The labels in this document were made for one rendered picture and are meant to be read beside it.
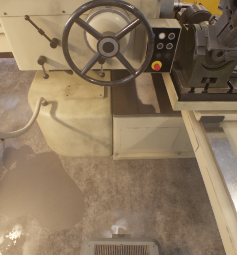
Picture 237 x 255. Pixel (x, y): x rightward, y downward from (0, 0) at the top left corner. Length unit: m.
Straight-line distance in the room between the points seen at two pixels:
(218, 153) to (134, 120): 0.66
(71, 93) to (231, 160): 1.27
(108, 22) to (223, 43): 0.52
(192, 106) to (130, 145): 0.78
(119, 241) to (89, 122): 0.88
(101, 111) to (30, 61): 0.63
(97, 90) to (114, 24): 0.85
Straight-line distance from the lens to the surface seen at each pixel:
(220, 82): 1.23
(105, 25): 0.91
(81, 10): 0.77
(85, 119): 1.51
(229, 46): 0.54
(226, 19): 0.52
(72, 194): 1.82
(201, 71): 1.13
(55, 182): 1.90
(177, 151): 2.02
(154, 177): 1.88
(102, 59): 1.07
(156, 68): 1.02
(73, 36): 1.08
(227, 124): 1.50
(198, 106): 1.24
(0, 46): 1.58
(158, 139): 1.77
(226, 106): 1.33
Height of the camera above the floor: 1.67
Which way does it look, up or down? 50 degrees down
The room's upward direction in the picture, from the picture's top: 2 degrees clockwise
